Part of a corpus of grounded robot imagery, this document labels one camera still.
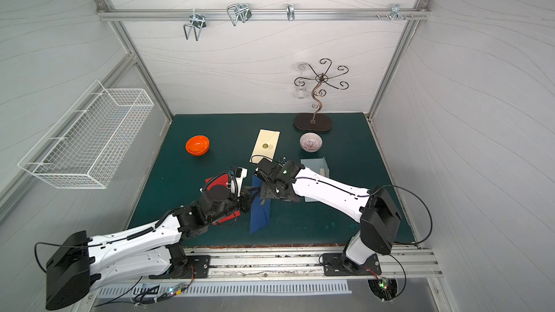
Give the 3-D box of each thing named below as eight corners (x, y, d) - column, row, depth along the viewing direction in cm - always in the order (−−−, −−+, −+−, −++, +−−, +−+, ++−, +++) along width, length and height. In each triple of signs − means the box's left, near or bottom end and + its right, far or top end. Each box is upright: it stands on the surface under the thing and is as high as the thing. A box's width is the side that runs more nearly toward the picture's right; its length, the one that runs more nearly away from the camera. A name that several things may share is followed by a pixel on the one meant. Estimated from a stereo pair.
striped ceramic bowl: (296, 146, 110) (297, 140, 106) (308, 135, 115) (309, 129, 111) (311, 157, 106) (312, 151, 102) (323, 145, 111) (325, 138, 107)
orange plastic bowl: (187, 156, 105) (183, 150, 101) (192, 141, 111) (189, 135, 107) (207, 156, 105) (204, 150, 101) (211, 141, 111) (209, 135, 107)
